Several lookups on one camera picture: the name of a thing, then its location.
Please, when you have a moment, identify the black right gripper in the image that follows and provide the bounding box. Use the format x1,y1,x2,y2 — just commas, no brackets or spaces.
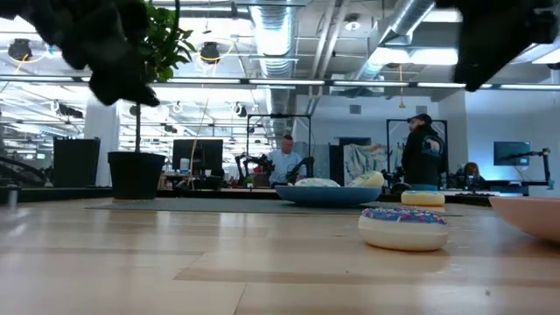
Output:
435,0,560,92

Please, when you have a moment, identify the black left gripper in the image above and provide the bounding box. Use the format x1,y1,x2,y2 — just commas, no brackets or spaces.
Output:
0,0,161,108

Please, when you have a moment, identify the large teal frosted donut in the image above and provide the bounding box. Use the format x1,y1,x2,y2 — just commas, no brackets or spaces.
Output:
400,190,446,207

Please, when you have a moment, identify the large cream donut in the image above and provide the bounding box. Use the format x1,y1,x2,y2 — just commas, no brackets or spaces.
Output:
347,170,386,189

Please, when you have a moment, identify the small purple sprinkled donut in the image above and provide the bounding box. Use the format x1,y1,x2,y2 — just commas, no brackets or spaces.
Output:
357,206,450,253

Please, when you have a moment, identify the large white teal-striped donut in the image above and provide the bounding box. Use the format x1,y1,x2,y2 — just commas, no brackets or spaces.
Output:
293,177,342,188

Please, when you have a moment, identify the black panel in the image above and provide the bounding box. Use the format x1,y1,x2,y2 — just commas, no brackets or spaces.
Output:
52,136,102,188

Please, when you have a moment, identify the black round ceiling lamp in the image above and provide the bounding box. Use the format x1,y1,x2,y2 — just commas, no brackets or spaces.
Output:
8,38,32,62
199,41,221,65

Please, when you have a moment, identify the green plant in black pot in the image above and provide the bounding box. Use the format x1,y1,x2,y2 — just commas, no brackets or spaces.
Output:
107,0,198,201

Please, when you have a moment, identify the person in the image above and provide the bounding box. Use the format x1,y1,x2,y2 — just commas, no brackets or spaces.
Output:
457,161,487,192
401,113,450,193
267,134,308,189

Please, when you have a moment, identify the black monitor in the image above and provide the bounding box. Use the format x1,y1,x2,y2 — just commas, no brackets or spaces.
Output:
171,138,224,179

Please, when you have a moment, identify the draped pale cloth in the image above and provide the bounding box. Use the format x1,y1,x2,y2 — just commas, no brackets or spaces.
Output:
343,143,403,187

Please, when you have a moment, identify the pink plate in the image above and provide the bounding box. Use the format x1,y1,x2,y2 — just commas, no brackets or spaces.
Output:
488,195,560,245

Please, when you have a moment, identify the blue plate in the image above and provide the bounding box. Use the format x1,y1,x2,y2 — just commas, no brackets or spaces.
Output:
274,184,383,208

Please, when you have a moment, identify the silver air duct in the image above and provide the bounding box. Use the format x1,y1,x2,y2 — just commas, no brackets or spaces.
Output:
353,0,438,82
249,0,299,141

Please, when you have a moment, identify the wall monitor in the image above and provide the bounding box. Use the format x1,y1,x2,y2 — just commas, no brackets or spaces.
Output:
493,140,532,167

